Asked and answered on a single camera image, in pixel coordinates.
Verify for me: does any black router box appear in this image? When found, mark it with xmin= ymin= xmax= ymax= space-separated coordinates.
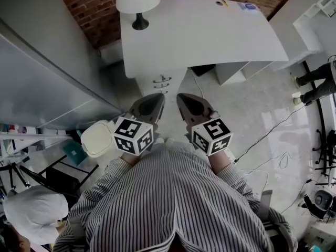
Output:
xmin=190 ymin=64 xmax=216 ymax=77

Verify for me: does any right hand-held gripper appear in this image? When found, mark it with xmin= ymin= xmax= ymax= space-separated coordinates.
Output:
xmin=176 ymin=92 xmax=234 ymax=156

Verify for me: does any tangled white cable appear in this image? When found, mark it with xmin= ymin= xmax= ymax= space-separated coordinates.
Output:
xmin=240 ymin=151 xmax=289 ymax=185

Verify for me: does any person's right forearm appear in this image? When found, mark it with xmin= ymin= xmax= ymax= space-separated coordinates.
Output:
xmin=208 ymin=148 xmax=253 ymax=191

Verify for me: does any black wheeled stand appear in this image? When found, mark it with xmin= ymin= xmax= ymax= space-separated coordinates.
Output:
xmin=312 ymin=129 xmax=336 ymax=178

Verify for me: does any black folding chair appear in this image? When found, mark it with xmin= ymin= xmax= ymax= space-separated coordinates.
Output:
xmin=18 ymin=155 xmax=99 ymax=194

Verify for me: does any blue flat item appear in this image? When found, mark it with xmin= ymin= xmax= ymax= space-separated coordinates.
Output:
xmin=237 ymin=2 xmax=257 ymax=12

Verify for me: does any grey shoulder strap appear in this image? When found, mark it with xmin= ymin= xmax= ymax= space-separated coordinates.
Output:
xmin=67 ymin=216 xmax=87 ymax=246
xmin=258 ymin=190 xmax=274 ymax=222

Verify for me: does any cream trash bin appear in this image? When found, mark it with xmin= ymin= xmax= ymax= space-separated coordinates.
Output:
xmin=80 ymin=119 xmax=116 ymax=159

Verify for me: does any white power cable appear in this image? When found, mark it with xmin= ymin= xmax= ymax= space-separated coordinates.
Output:
xmin=191 ymin=69 xmax=204 ymax=99

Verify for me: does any teal dustpan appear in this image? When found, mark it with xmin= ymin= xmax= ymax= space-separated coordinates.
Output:
xmin=62 ymin=130 xmax=86 ymax=167

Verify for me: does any white desk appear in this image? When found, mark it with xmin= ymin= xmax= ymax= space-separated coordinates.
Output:
xmin=119 ymin=0 xmax=289 ymax=97

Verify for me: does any black power cable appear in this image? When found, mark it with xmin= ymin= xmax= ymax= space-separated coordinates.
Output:
xmin=235 ymin=101 xmax=313 ymax=162

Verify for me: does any person's striped shirt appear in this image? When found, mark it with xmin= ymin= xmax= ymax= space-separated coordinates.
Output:
xmin=52 ymin=138 xmax=299 ymax=252

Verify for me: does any white bookcase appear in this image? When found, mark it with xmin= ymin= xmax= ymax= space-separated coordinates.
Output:
xmin=269 ymin=0 xmax=336 ymax=72

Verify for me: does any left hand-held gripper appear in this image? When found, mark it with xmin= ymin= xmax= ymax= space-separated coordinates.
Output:
xmin=113 ymin=92 xmax=166 ymax=156

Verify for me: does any white refrigerator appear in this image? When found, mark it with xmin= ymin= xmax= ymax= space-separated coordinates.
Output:
xmin=0 ymin=0 xmax=124 ymax=131

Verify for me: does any person's left forearm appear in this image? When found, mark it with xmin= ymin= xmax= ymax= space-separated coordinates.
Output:
xmin=104 ymin=151 xmax=144 ymax=178

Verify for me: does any white metal shelving rack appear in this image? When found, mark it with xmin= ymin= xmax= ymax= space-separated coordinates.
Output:
xmin=0 ymin=124 xmax=66 ymax=167

